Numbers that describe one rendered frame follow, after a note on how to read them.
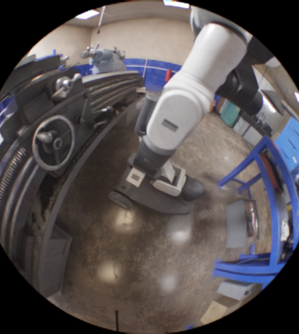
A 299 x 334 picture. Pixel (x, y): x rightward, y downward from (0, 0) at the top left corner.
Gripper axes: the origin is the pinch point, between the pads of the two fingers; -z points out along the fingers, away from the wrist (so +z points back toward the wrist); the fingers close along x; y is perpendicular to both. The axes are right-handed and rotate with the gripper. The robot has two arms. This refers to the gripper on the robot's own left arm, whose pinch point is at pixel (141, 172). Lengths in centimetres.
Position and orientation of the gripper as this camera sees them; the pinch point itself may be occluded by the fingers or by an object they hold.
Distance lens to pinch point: 37.8
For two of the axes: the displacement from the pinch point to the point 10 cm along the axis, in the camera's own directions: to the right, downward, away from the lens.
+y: -3.9, 7.2, -5.7
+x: -8.6, -5.0, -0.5
